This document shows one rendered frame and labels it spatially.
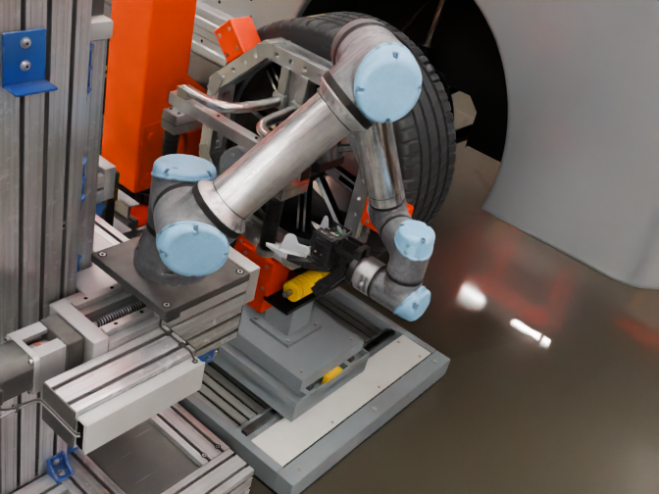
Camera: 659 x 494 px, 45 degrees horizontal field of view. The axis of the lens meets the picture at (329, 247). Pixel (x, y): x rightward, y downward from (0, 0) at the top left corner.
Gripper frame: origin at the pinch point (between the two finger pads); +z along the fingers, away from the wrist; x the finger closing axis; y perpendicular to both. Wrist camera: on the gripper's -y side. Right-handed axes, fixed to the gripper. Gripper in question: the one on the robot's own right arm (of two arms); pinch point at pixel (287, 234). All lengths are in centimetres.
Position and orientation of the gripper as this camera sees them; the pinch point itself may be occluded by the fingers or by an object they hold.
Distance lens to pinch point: 175.8
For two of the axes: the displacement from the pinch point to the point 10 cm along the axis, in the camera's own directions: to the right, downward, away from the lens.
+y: 1.9, -8.2, -5.4
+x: -6.2, 3.2, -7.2
